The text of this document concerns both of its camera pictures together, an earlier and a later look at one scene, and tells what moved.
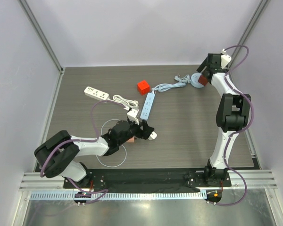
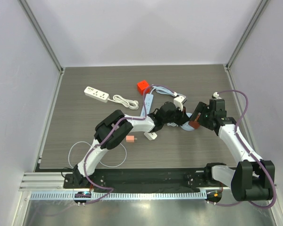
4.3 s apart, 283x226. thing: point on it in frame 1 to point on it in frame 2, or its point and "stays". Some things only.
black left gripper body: x=134 y=130 to x=176 y=117
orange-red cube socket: x=143 y=87 stays
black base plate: x=149 y=179 stays
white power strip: x=96 y=93 stays
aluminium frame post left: x=38 y=30 stays
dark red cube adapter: x=202 y=80 to x=195 y=124
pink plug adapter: x=131 y=140 stays
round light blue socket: x=194 y=80 to x=186 y=126
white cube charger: x=153 y=136 stays
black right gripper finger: x=203 y=64 to x=199 y=108
